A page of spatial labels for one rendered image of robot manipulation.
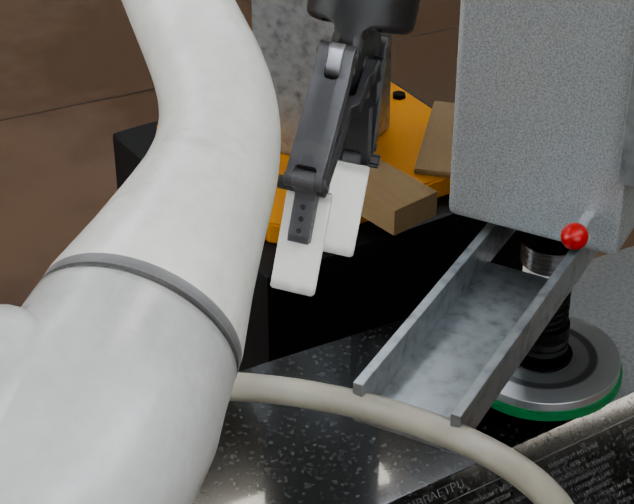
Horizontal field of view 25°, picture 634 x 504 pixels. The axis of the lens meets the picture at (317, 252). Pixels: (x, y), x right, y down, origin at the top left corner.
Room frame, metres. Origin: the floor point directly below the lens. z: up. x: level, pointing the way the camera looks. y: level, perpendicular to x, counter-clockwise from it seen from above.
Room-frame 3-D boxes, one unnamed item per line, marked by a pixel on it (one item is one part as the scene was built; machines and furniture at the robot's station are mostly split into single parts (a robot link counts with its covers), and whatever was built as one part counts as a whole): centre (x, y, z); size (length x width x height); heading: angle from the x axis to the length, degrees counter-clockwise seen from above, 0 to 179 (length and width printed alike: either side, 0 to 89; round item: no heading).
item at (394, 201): (2.17, -0.10, 0.81); 0.20 x 0.10 x 0.05; 40
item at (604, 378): (1.57, -0.30, 0.90); 0.21 x 0.21 x 0.01
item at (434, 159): (2.36, -0.25, 0.80); 0.20 x 0.10 x 0.05; 166
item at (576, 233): (1.42, -0.30, 1.20); 0.08 x 0.03 x 0.03; 152
